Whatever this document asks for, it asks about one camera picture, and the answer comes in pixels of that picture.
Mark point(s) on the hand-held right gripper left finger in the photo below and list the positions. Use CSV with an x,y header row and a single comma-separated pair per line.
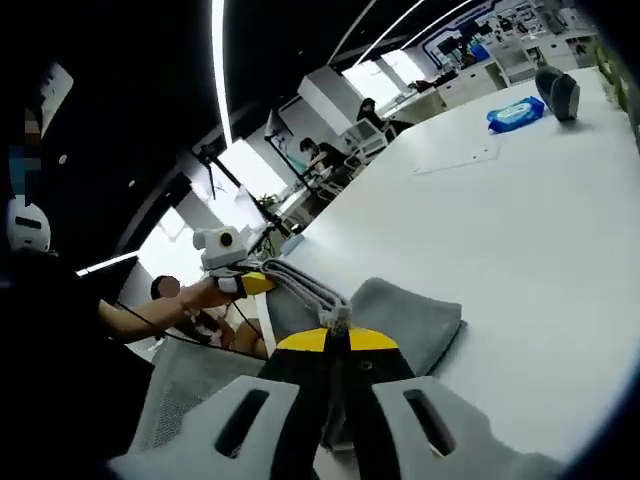
x,y
210,445

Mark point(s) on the blue storage box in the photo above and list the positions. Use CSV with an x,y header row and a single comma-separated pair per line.
x,y
478,54

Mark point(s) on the white table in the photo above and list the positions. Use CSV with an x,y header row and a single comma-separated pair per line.
x,y
500,250

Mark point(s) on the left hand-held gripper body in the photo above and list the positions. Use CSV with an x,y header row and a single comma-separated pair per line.
x,y
222,250

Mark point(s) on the black pole stand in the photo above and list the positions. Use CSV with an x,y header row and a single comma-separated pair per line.
x,y
287,160

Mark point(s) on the person's dark clothing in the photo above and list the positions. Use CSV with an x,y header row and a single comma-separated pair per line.
x,y
50,375

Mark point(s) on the grey mesh chair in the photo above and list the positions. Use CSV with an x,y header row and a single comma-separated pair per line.
x,y
185,380

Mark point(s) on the black tripod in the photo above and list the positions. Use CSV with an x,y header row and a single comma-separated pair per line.
x,y
235,182

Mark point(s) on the grey office chair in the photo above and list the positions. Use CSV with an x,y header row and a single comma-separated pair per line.
x,y
557,95

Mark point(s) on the white office chair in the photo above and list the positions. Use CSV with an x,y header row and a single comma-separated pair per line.
x,y
367,140

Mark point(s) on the long ceiling light strip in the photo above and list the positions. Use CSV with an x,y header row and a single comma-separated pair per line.
x,y
220,65

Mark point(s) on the white round worn device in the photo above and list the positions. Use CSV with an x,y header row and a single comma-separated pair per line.
x,y
27,227

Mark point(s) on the blue wet wipes packet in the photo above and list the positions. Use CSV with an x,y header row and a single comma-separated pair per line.
x,y
517,112

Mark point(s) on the person's left hand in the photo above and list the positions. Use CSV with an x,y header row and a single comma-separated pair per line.
x,y
205,297

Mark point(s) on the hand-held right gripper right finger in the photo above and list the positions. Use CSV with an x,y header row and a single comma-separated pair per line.
x,y
450,445

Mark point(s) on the green potted plant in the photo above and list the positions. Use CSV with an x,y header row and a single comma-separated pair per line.
x,y
617,85

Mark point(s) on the grey towel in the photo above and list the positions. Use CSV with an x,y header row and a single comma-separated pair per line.
x,y
415,320

